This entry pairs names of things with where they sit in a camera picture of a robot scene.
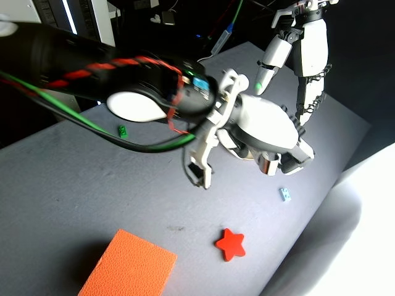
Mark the white adapter with blue plug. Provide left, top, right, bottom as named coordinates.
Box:
left=210, top=23, right=235, bottom=56

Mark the red wooden star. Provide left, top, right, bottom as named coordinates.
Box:
left=214, top=228, right=247, bottom=262

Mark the grey table cloth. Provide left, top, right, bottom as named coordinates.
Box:
left=0, top=41, right=371, bottom=296

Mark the white equipment cabinet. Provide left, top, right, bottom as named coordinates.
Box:
left=0, top=0, right=117, bottom=47

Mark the orange block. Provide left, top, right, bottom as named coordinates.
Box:
left=77, top=228, right=178, bottom=296

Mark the thin green cable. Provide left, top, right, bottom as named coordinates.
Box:
left=231, top=0, right=244, bottom=27

